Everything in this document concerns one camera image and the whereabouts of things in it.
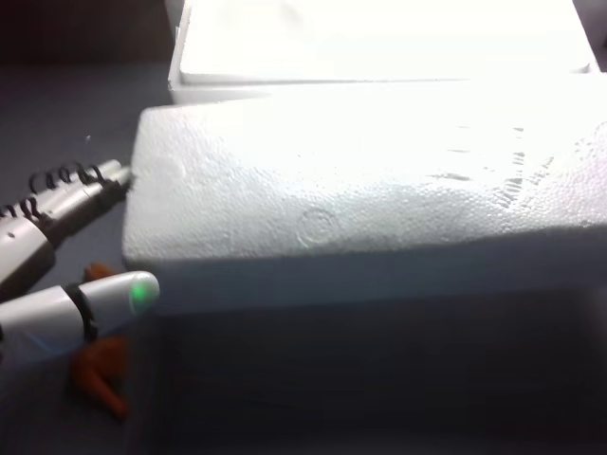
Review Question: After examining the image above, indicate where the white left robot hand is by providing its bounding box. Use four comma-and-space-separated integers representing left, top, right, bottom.
0, 158, 161, 369

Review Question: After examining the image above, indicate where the white styrofoam block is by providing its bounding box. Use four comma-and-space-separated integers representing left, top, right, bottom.
120, 78, 607, 319

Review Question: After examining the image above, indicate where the white styrofoam box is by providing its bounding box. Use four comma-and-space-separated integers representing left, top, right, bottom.
165, 0, 607, 103

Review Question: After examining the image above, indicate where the orange toy chunk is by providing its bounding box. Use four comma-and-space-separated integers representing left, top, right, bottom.
83, 262, 115, 285

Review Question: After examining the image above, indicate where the orange curved toy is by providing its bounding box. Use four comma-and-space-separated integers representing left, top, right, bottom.
70, 334, 132, 421

